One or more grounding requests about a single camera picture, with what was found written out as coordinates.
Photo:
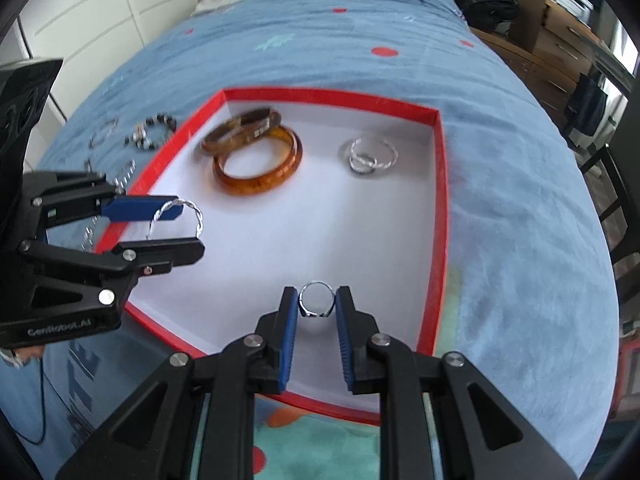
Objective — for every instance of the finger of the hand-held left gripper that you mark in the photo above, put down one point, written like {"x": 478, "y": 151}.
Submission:
{"x": 135, "y": 208}
{"x": 165, "y": 252}

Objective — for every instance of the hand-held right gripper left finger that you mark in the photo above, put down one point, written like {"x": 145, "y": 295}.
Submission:
{"x": 292, "y": 340}

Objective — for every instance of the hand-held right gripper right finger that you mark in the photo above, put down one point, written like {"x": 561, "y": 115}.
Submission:
{"x": 345, "y": 340}

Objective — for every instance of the dark brown bangle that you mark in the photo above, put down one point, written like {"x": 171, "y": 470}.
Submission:
{"x": 215, "y": 141}

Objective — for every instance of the amber bangle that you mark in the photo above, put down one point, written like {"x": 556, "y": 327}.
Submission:
{"x": 260, "y": 182}

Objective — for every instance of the red box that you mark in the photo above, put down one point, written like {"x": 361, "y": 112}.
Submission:
{"x": 300, "y": 210}

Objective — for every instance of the large twisted silver hoop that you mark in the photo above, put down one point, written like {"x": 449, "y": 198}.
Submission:
{"x": 396, "y": 154}

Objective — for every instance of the thin silver bangle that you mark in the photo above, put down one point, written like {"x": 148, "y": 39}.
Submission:
{"x": 102, "y": 135}

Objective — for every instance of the white wardrobe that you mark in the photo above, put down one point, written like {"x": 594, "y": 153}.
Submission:
{"x": 100, "y": 10}

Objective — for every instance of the blue printed blanket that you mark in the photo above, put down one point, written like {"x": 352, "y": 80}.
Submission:
{"x": 500, "y": 210}

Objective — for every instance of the dark chair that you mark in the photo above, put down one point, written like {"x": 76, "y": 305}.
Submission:
{"x": 625, "y": 170}

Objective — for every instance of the black backpack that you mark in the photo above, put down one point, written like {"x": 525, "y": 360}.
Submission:
{"x": 487, "y": 7}

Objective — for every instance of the wooden drawer unit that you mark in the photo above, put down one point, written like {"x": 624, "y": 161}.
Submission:
{"x": 555, "y": 45}

